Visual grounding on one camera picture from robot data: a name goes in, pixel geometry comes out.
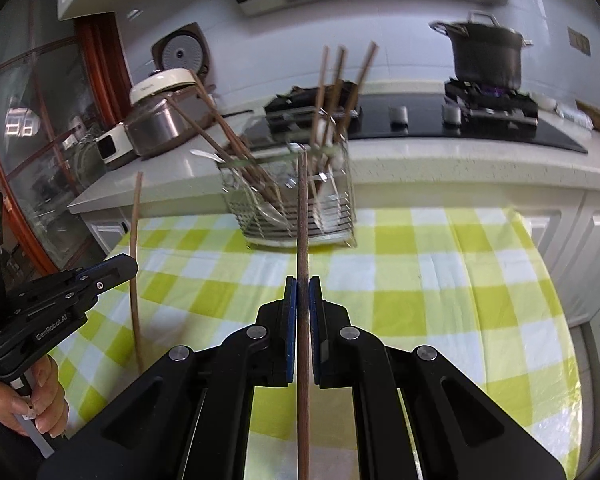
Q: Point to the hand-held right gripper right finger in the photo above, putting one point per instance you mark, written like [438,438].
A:
[317,330]

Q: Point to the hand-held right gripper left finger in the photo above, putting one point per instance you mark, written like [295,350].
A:
[291,330]

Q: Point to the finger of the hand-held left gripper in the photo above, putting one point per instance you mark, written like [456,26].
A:
[120,266]
[97,287]

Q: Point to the light brown chopstick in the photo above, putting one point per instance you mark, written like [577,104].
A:
[134,220]

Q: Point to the dark brown chopstick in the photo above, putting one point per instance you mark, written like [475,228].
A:
[303,220]

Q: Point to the group of wooden chopsticks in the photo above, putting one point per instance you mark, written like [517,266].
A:
[237,147]

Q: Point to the person's left hand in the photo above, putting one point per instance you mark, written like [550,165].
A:
[50,395]

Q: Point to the small white appliance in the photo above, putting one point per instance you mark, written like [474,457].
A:
[112,147]

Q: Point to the green checked tablecloth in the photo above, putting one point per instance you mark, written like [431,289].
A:
[430,285]

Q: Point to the metal spoon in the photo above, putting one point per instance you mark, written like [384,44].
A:
[230,170]

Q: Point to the stainless pot with cream lid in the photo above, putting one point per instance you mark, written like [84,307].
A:
[155,120]

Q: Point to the white ceramic spoon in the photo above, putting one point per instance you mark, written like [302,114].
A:
[338,159]

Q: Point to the white spatula with hole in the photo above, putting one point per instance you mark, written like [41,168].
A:
[320,132]

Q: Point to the red wooden glass door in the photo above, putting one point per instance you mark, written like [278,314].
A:
[105,60]

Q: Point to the open brown rice cooker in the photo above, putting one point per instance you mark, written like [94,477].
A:
[182,52]

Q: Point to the black glass gas cooktop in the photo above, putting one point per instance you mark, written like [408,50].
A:
[425,132]

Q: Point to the grey cooktop knob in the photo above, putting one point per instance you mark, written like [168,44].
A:
[452,115]
[400,117]

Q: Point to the white kitchen counter cabinets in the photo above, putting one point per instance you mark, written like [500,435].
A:
[595,240]

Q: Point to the black cooking pot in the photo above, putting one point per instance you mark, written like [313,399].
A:
[487,57]

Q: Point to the white packet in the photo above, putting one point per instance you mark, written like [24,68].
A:
[573,115]

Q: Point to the wall outlet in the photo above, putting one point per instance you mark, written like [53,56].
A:
[579,41]

